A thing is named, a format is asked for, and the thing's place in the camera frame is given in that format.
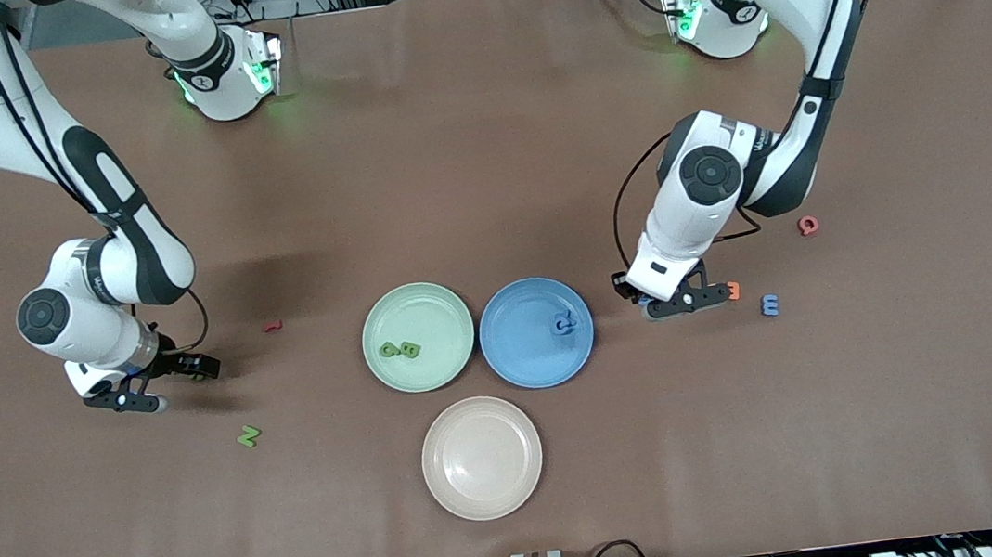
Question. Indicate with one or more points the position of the red foam letter J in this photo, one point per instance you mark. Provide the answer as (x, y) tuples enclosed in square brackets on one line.
[(273, 325)]

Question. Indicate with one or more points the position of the red foam letter Q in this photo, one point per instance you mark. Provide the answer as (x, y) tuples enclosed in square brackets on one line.
[(808, 225)]

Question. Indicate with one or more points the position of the blue foam lowercase e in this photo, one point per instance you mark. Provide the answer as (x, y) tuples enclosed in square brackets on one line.
[(559, 326)]

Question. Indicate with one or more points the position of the green foam letter B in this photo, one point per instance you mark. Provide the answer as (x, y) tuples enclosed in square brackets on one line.
[(411, 350)]

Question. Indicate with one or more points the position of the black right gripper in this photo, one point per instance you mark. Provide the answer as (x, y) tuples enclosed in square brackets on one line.
[(172, 361)]

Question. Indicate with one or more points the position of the green foam letter a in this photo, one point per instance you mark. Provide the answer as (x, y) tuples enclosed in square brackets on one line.
[(389, 349)]

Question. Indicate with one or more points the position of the blue foam letter X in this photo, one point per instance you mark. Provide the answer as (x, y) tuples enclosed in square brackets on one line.
[(570, 315)]

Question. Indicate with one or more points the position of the orange foam letter E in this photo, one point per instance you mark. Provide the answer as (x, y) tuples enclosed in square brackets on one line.
[(735, 290)]

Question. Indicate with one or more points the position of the green foam letter N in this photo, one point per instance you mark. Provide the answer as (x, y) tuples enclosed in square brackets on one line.
[(248, 435)]

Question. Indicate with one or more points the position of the blue foam capital E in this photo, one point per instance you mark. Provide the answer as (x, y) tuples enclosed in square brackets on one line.
[(770, 305)]

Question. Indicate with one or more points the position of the beige plate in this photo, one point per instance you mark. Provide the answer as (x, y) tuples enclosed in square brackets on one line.
[(482, 458)]

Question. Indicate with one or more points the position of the blue plate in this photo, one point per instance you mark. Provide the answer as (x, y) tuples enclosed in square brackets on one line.
[(518, 351)]

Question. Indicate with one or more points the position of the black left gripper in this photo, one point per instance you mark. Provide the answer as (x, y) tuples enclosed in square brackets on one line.
[(623, 285)]

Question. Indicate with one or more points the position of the brown table cover sheet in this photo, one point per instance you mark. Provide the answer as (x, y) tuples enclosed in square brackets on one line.
[(479, 131)]

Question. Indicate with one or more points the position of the pale green plate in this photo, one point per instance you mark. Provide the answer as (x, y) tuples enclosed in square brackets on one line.
[(434, 309)]

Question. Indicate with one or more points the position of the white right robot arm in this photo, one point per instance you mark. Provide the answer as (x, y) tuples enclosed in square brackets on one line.
[(134, 254)]

